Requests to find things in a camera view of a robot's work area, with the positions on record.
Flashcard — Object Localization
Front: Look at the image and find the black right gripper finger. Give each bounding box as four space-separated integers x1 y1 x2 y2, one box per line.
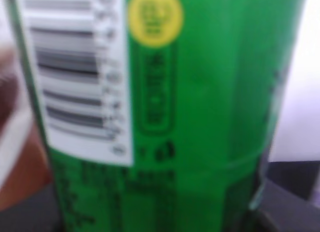
257 176 320 232

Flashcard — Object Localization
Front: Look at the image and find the brown milk tea bottle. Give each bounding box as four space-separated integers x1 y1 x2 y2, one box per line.
0 43 53 211

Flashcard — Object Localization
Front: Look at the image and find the green soda bottle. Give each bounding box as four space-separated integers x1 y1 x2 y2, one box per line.
2 0 305 232

